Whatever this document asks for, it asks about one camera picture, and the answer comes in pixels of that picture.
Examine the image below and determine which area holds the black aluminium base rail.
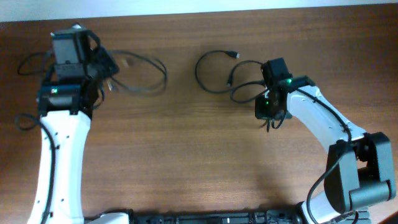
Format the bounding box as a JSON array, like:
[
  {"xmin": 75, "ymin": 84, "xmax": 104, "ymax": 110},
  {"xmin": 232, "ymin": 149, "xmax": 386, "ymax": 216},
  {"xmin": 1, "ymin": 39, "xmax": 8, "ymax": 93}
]
[{"xmin": 86, "ymin": 208, "xmax": 371, "ymax": 224}]

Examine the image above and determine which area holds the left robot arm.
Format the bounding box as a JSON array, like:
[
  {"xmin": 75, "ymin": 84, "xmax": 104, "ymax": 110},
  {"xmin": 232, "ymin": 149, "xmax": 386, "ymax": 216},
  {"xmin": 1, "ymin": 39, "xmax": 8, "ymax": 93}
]
[{"xmin": 28, "ymin": 24, "xmax": 119, "ymax": 223}]

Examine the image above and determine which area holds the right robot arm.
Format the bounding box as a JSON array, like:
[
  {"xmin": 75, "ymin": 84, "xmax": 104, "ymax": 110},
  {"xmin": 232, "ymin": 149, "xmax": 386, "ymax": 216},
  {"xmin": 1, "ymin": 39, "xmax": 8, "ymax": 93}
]
[{"xmin": 255, "ymin": 58, "xmax": 397, "ymax": 223}]

